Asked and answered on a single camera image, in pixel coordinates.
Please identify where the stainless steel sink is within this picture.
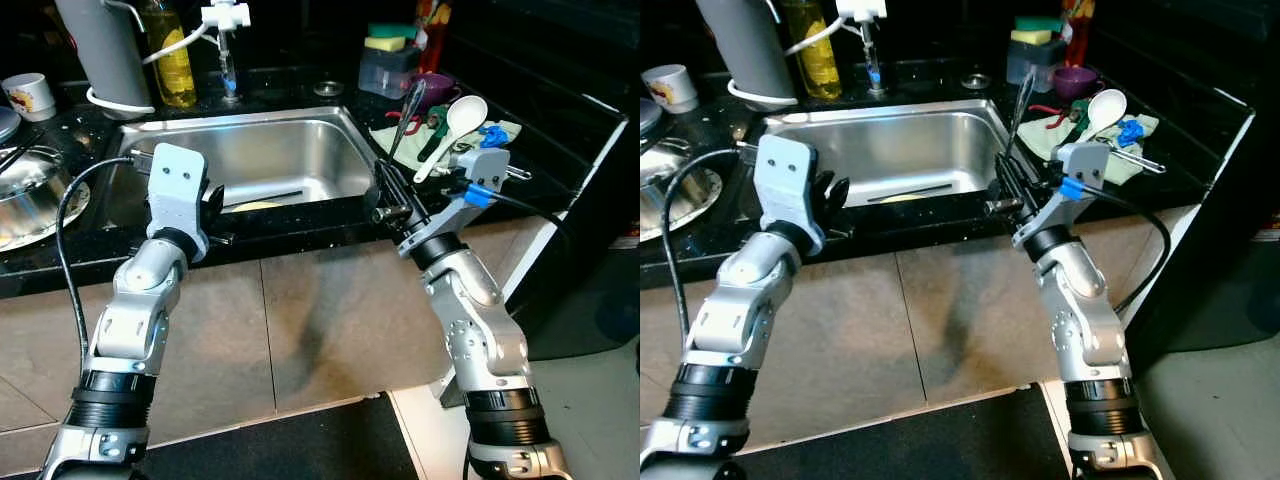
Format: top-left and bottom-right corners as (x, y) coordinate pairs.
(105, 105), (386, 216)
(740, 98), (1021, 208)

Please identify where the white plastic ladle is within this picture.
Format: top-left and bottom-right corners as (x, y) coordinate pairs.
(1060, 88), (1129, 151)
(413, 95), (490, 184)

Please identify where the purple bowl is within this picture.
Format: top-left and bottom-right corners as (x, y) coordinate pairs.
(1052, 66), (1101, 101)
(412, 72), (463, 109)

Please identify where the clear plastic container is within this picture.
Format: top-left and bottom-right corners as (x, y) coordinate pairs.
(358, 45), (421, 99)
(1005, 38), (1066, 93)

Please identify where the floral patterned plate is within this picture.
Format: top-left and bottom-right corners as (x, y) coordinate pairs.
(0, 180), (91, 253)
(640, 165), (723, 244)

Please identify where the pale green cloth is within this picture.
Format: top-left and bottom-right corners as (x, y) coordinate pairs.
(1020, 108), (1161, 186)
(370, 115), (523, 186)

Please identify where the chrome sink tap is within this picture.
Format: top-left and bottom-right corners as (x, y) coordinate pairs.
(862, 20), (886, 96)
(218, 28), (241, 101)

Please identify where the yellow dish soap bottle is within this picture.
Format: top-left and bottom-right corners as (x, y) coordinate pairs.
(780, 0), (844, 103)
(140, 0), (198, 109)

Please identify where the yellow green sponge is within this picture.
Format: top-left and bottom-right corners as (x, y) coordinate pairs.
(363, 22), (421, 53)
(1010, 15), (1066, 46)

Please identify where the steel pot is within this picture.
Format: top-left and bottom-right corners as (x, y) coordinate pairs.
(0, 145), (73, 241)
(640, 140), (706, 236)

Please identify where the grey water filter cylinder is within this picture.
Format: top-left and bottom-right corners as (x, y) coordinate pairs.
(55, 0), (156, 119)
(695, 0), (796, 111)

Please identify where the red bottle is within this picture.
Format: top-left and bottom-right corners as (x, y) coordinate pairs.
(1060, 0), (1098, 69)
(412, 0), (453, 76)

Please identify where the white printed mug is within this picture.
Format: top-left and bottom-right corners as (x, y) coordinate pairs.
(642, 64), (699, 114)
(2, 73), (56, 123)

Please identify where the black cabinet side panel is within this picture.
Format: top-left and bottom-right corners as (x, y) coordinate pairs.
(500, 95), (641, 411)
(1125, 105), (1280, 371)

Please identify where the black floor mat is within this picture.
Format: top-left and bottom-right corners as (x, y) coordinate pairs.
(140, 392), (421, 480)
(745, 385), (1071, 480)

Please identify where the green handled tool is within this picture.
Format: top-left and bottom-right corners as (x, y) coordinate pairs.
(1060, 100), (1091, 146)
(418, 105), (451, 161)

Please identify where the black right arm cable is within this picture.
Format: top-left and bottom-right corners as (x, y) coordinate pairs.
(460, 185), (576, 251)
(1075, 180), (1173, 316)

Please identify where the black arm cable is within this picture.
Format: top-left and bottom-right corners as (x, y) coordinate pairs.
(460, 185), (576, 251)
(660, 148), (761, 346)
(1075, 180), (1173, 316)
(55, 155), (151, 376)

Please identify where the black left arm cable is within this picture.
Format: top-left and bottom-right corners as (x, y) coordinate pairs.
(55, 155), (151, 376)
(660, 148), (761, 346)

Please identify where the white tap diverter with hose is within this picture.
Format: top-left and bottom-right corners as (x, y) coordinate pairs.
(760, 0), (889, 56)
(105, 0), (251, 66)

